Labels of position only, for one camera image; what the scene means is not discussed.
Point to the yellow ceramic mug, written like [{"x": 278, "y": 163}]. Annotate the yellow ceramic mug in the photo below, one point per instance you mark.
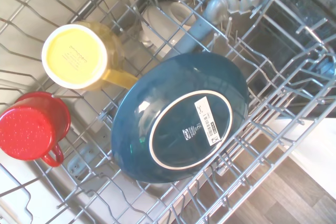
[{"x": 73, "y": 56}]

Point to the red speckled enamel mug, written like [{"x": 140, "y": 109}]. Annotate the red speckled enamel mug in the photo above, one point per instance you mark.
[{"x": 26, "y": 129}]

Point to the white dishwasher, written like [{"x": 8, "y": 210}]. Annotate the white dishwasher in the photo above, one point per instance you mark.
[{"x": 18, "y": 1}]

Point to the dark blue ceramic plate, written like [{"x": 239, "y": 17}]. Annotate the dark blue ceramic plate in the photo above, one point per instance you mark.
[{"x": 162, "y": 87}]

